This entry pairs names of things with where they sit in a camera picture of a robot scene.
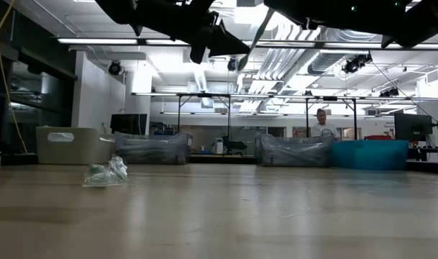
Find smoky transparent plastic bin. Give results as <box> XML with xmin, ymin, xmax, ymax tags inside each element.
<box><xmin>254</xmin><ymin>133</ymin><xmax>337</xmax><ymax>168</ymax></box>
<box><xmin>113</xmin><ymin>131</ymin><xmax>193</xmax><ymax>165</ymax></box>

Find yellow cable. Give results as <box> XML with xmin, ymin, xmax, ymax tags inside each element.
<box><xmin>0</xmin><ymin>0</ymin><xmax>29</xmax><ymax>155</ymax></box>

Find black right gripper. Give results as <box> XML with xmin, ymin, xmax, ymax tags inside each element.
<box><xmin>263</xmin><ymin>0</ymin><xmax>326</xmax><ymax>31</ymax></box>

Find black ceiling spotlight cluster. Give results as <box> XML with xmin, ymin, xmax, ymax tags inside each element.
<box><xmin>342</xmin><ymin>52</ymin><xmax>373</xmax><ymax>75</ymax></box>

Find black metal stand frame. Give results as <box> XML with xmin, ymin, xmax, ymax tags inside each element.
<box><xmin>175</xmin><ymin>92</ymin><xmax>232</xmax><ymax>140</ymax></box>
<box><xmin>304</xmin><ymin>95</ymin><xmax>359</xmax><ymax>140</ymax></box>

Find red box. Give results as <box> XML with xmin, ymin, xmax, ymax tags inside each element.
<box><xmin>363</xmin><ymin>134</ymin><xmax>393</xmax><ymax>142</ymax></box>

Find person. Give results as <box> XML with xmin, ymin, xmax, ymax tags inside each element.
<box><xmin>310</xmin><ymin>108</ymin><xmax>341</xmax><ymax>141</ymax></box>

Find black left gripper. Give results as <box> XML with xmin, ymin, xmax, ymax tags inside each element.
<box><xmin>175</xmin><ymin>9</ymin><xmax>251</xmax><ymax>65</ymax></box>

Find white plastic bin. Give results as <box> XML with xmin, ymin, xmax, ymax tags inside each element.
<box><xmin>36</xmin><ymin>126</ymin><xmax>116</xmax><ymax>165</ymax></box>

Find black monitor on arm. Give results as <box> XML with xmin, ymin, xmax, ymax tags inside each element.
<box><xmin>393</xmin><ymin>112</ymin><xmax>434</xmax><ymax>142</ymax></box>

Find black wall monitor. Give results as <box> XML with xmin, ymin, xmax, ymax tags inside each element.
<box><xmin>109</xmin><ymin>113</ymin><xmax>149</xmax><ymax>136</ymax></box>

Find teal plastic bin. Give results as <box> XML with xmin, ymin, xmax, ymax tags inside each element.
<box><xmin>330</xmin><ymin>139</ymin><xmax>409</xmax><ymax>171</ymax></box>

